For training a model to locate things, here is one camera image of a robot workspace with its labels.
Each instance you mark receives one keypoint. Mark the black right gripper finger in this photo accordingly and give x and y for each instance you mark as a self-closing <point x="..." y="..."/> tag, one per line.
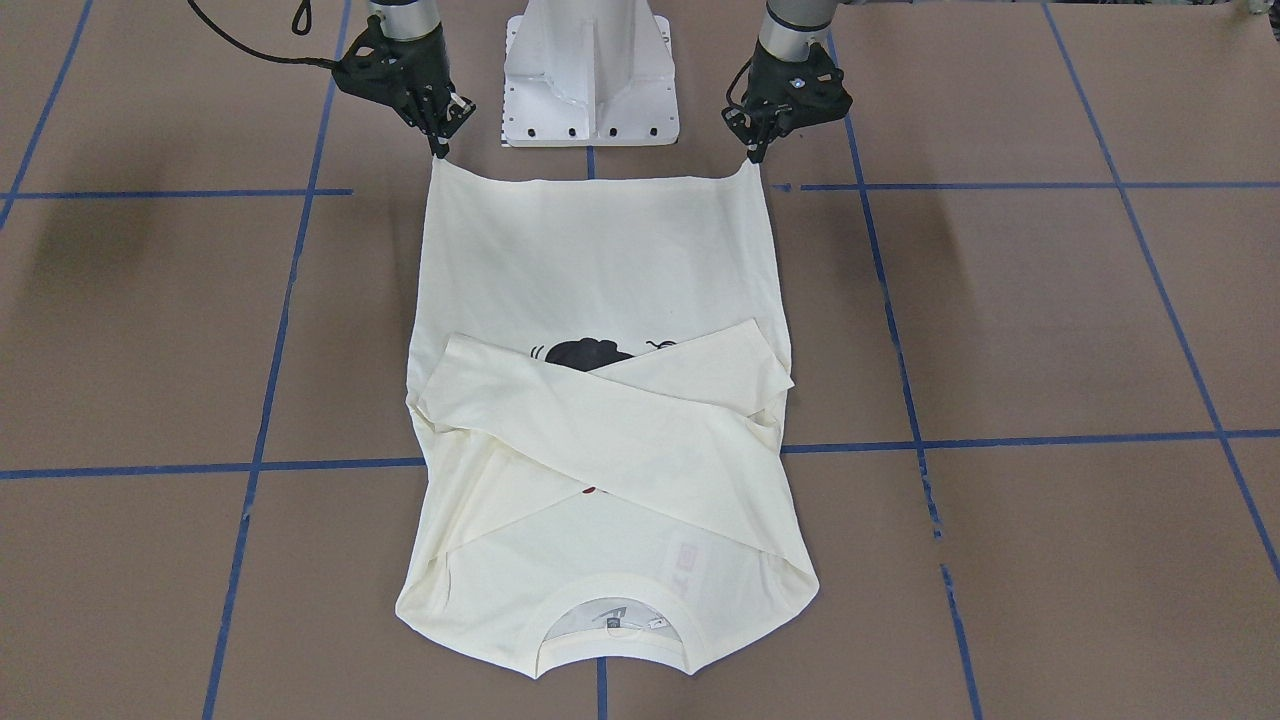
<point x="437" y="141"/>
<point x="452" y="117"/>

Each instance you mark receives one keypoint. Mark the white camera pole base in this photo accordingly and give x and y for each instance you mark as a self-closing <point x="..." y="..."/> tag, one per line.
<point x="589" y="73"/>

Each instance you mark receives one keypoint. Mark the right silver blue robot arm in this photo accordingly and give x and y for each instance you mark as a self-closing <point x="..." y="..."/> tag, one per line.
<point x="400" y="12"/>

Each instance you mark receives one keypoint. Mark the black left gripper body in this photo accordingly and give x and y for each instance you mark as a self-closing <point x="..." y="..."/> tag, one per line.
<point x="763" y="88"/>

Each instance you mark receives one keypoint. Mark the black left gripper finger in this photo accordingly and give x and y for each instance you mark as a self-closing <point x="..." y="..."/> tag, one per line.
<point x="748" y="129"/>
<point x="768" y="131"/>

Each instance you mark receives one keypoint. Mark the cream long-sleeve printed shirt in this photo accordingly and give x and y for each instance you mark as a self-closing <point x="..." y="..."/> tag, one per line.
<point x="598" y="376"/>

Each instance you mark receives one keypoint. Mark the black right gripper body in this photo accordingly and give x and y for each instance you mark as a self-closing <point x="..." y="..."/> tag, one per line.
<point x="421" y="58"/>

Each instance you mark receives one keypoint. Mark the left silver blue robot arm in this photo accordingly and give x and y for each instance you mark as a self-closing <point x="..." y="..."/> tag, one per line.
<point x="788" y="27"/>

